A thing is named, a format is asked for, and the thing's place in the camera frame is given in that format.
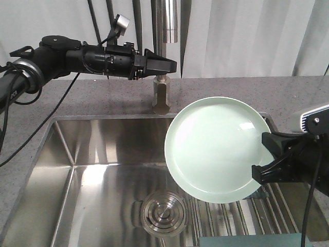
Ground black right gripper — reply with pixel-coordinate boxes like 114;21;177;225
251;132;328;196

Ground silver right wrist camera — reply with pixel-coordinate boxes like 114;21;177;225
287;102;328;135

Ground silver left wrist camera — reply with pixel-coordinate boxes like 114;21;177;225
113;14;130;37

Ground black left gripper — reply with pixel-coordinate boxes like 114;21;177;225
82;42;177;80

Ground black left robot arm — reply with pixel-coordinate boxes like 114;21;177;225
1;36;177;112

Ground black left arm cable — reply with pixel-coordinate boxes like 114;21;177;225
0;46;80;168

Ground white pleated curtain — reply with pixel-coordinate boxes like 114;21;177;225
1;1;328;78

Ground light green round plate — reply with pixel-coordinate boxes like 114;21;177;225
164;97;273;203

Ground teal metal dish rack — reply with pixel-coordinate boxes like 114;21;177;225
185;113;312;247

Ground stainless steel sink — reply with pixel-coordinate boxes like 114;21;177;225
0;112;329;247

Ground black right camera cable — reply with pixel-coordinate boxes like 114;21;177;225
300;61;329;247

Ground round steel sink drain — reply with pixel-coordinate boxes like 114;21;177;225
140;190;188;238

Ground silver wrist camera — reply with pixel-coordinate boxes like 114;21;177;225
287;102;328;135
113;14;130;37

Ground stainless steel faucet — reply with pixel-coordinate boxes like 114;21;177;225
151;1;178;115

